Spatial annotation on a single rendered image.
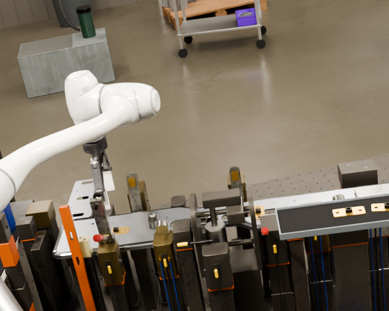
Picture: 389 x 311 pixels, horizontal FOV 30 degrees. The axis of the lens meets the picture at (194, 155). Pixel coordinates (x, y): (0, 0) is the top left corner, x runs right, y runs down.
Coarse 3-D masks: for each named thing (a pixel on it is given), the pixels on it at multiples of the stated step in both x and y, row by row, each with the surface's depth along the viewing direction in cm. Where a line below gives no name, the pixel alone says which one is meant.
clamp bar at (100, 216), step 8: (96, 192) 213; (96, 200) 209; (96, 208) 208; (104, 208) 212; (96, 216) 212; (104, 216) 212; (96, 224) 214; (104, 224) 214; (104, 232) 216; (112, 240) 218
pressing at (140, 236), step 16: (320, 192) 236; (336, 192) 234; (352, 192) 233; (384, 192) 229; (176, 208) 241; (224, 208) 236; (272, 208) 231; (80, 224) 242; (112, 224) 238; (128, 224) 237; (144, 224) 235; (240, 224) 226; (64, 240) 234; (128, 240) 228; (144, 240) 226; (64, 256) 226
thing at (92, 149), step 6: (102, 138) 218; (84, 144) 217; (90, 144) 216; (96, 144) 216; (102, 144) 218; (84, 150) 219; (90, 150) 217; (96, 150) 217; (102, 150) 218; (96, 156) 218
